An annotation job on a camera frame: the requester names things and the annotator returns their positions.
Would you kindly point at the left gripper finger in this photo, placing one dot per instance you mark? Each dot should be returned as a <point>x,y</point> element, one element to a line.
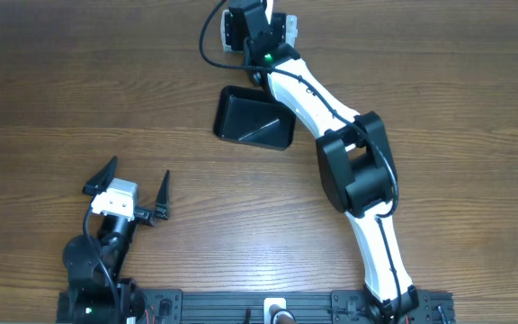
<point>163,198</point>
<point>100,180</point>

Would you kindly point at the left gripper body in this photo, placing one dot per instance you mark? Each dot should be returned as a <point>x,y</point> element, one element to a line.
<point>145,216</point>

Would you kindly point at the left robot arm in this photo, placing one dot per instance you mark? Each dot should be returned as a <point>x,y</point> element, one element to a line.
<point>79,258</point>

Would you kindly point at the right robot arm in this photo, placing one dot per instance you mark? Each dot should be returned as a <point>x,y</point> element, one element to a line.
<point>308,99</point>

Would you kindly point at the black tray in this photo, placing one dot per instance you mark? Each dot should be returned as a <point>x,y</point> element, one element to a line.
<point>241,117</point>

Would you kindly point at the clear test tube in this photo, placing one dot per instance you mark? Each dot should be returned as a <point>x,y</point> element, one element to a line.
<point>259,129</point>

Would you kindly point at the white test tube rack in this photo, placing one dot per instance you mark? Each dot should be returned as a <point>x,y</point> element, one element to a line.
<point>291,31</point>

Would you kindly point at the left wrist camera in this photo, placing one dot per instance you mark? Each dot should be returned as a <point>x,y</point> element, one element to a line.
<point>115,199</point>

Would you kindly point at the mounting rail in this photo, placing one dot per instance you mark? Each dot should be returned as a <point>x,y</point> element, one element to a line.
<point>223,308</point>

